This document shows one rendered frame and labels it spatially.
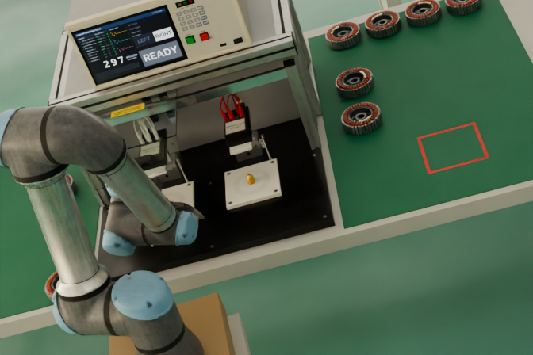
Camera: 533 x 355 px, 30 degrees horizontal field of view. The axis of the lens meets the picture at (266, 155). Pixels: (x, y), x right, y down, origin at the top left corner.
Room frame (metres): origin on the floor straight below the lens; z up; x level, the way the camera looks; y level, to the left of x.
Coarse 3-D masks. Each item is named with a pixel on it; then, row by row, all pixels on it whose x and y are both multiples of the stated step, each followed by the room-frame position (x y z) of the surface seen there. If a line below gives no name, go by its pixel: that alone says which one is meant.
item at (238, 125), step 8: (232, 112) 2.32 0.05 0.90; (248, 112) 2.29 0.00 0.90; (224, 120) 2.29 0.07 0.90; (232, 120) 2.24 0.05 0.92; (240, 120) 2.23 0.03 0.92; (248, 120) 2.25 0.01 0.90; (224, 128) 2.22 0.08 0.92; (232, 128) 2.20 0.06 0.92; (240, 128) 2.19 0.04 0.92; (248, 128) 2.20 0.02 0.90; (224, 136) 2.19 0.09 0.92; (232, 136) 2.18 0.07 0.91; (240, 136) 2.18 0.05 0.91; (248, 136) 2.18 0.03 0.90; (232, 144) 2.18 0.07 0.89; (240, 144) 2.18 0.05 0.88; (248, 144) 2.17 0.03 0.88; (232, 152) 2.16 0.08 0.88; (240, 152) 2.16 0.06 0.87
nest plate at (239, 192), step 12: (240, 168) 2.21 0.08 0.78; (252, 168) 2.19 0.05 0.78; (264, 168) 2.17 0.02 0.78; (276, 168) 2.16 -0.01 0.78; (228, 180) 2.18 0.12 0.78; (240, 180) 2.16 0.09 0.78; (264, 180) 2.12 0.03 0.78; (276, 180) 2.11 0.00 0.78; (228, 192) 2.13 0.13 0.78; (240, 192) 2.11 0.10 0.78; (252, 192) 2.09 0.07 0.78; (264, 192) 2.08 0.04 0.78; (276, 192) 2.06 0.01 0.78; (228, 204) 2.08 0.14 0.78; (240, 204) 2.07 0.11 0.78
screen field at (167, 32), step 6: (162, 30) 2.28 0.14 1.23; (168, 30) 2.28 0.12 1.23; (138, 36) 2.29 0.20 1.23; (144, 36) 2.28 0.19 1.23; (150, 36) 2.28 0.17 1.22; (156, 36) 2.28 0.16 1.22; (162, 36) 2.28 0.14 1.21; (168, 36) 2.28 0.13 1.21; (138, 42) 2.29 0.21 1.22; (144, 42) 2.29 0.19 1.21; (150, 42) 2.28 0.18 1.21
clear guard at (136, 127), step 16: (160, 96) 2.25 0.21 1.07; (176, 96) 2.23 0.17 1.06; (96, 112) 2.29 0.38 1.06; (144, 112) 2.21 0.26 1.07; (160, 112) 2.18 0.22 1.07; (176, 112) 2.15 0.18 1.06; (128, 128) 2.16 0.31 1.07; (144, 128) 2.13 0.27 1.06; (160, 128) 2.10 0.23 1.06; (176, 128) 2.08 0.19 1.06; (128, 144) 2.09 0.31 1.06; (144, 144) 2.06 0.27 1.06; (160, 144) 2.05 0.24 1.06; (176, 144) 2.04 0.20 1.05; (160, 160) 2.03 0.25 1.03; (176, 160) 2.01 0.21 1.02; (96, 176) 2.05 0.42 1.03
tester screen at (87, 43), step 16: (144, 16) 2.28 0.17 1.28; (160, 16) 2.28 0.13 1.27; (80, 32) 2.31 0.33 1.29; (96, 32) 2.30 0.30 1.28; (112, 32) 2.30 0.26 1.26; (128, 32) 2.29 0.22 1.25; (144, 32) 2.28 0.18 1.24; (96, 48) 2.30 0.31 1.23; (112, 48) 2.30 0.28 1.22; (128, 48) 2.29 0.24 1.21; (144, 48) 2.29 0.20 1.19; (96, 64) 2.31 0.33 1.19; (128, 64) 2.29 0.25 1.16; (96, 80) 2.31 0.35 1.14
